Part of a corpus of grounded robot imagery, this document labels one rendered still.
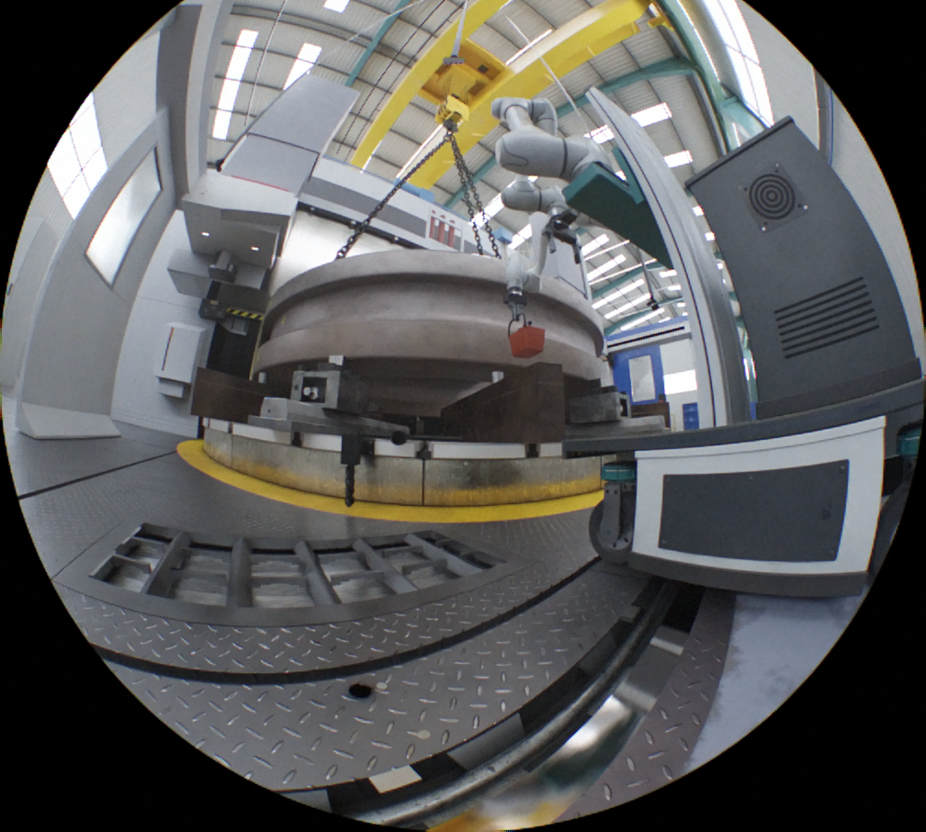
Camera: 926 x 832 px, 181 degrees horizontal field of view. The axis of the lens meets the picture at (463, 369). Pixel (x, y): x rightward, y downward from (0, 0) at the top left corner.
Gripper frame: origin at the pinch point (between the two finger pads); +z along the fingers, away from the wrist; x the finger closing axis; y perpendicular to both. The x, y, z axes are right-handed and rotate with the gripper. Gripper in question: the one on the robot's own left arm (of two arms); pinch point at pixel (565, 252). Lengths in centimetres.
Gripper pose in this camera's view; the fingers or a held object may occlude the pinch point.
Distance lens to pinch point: 119.0
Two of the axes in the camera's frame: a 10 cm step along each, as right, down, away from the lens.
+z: -0.2, 9.7, -2.4
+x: -9.2, -1.2, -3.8
